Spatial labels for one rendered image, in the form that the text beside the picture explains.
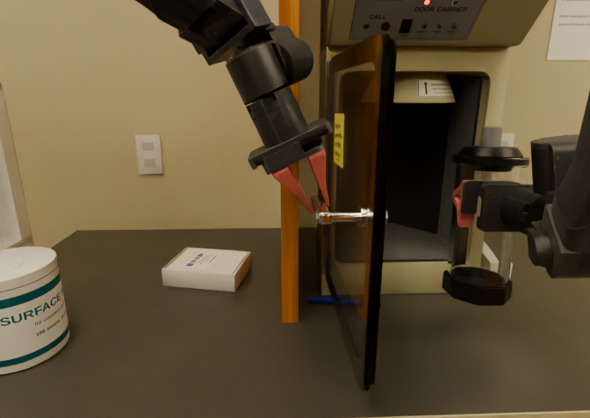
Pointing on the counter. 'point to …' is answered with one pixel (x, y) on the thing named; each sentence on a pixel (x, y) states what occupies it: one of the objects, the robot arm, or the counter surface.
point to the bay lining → (429, 156)
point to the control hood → (492, 22)
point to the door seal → (384, 205)
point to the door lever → (323, 215)
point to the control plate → (417, 11)
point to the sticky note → (339, 139)
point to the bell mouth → (422, 88)
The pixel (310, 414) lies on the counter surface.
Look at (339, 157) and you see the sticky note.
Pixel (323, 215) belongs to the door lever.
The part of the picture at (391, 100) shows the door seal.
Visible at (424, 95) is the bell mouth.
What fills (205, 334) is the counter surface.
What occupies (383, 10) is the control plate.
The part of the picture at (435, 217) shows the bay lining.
